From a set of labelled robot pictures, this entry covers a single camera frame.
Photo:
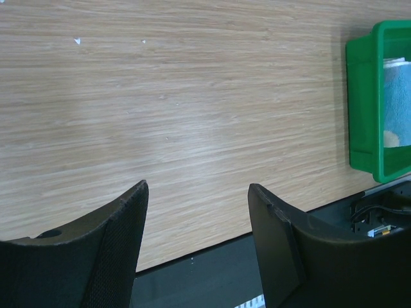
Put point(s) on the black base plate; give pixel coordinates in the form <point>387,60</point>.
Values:
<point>224,275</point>

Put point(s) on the perforated metal cable rail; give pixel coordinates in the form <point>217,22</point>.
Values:
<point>256,302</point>

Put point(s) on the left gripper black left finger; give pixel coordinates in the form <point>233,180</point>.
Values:
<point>89,262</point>

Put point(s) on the green plastic tray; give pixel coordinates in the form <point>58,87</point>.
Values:
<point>365,98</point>

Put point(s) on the blue polka dot towel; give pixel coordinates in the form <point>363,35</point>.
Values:
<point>396,128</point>

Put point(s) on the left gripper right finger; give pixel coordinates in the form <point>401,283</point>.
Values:
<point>354,252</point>

